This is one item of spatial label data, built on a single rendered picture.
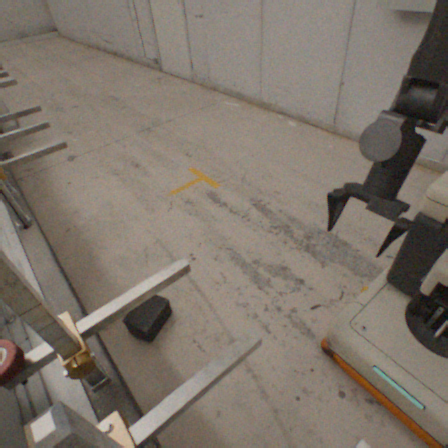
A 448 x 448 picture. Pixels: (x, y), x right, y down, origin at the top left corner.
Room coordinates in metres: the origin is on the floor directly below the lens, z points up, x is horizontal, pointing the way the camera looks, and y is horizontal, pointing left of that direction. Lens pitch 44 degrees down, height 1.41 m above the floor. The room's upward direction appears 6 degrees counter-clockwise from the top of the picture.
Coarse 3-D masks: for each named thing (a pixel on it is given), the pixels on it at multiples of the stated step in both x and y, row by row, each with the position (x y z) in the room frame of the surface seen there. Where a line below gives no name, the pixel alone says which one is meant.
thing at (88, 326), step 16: (160, 272) 0.46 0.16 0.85; (176, 272) 0.46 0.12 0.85; (144, 288) 0.42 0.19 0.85; (160, 288) 0.43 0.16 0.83; (112, 304) 0.39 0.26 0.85; (128, 304) 0.39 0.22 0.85; (80, 320) 0.35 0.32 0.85; (96, 320) 0.35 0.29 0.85; (112, 320) 0.36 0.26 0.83; (32, 352) 0.29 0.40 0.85; (48, 352) 0.29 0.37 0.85; (32, 368) 0.26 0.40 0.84; (16, 384) 0.24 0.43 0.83
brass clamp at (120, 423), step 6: (114, 414) 0.16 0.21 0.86; (120, 414) 0.16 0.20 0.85; (108, 420) 0.15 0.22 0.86; (114, 420) 0.15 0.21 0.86; (120, 420) 0.15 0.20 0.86; (126, 420) 0.16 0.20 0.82; (96, 426) 0.15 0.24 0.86; (114, 426) 0.14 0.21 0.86; (120, 426) 0.14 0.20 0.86; (126, 426) 0.15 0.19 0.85; (114, 432) 0.14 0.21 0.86; (120, 432) 0.14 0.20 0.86; (126, 432) 0.13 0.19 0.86; (114, 438) 0.13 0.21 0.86; (120, 438) 0.13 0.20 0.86; (126, 438) 0.13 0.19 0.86; (126, 444) 0.12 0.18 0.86; (132, 444) 0.12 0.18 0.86
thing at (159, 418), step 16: (256, 336) 0.28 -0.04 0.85; (224, 352) 0.26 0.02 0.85; (240, 352) 0.25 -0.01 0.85; (208, 368) 0.23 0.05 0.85; (224, 368) 0.23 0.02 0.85; (192, 384) 0.20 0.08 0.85; (208, 384) 0.20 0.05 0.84; (176, 400) 0.18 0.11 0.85; (192, 400) 0.18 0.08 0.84; (144, 416) 0.16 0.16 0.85; (160, 416) 0.16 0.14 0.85; (176, 416) 0.16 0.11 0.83; (144, 432) 0.13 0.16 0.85
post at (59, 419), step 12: (60, 408) 0.10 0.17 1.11; (36, 420) 0.09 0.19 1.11; (48, 420) 0.09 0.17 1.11; (60, 420) 0.09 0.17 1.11; (72, 420) 0.09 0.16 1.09; (84, 420) 0.10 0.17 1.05; (36, 432) 0.08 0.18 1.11; (48, 432) 0.08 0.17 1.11; (60, 432) 0.08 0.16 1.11; (72, 432) 0.08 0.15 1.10; (84, 432) 0.09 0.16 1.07; (96, 432) 0.10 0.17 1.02; (36, 444) 0.07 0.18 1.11; (48, 444) 0.07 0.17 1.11; (60, 444) 0.07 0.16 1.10; (72, 444) 0.07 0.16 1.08; (84, 444) 0.08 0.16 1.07; (96, 444) 0.08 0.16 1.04; (108, 444) 0.09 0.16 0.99; (120, 444) 0.11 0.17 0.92
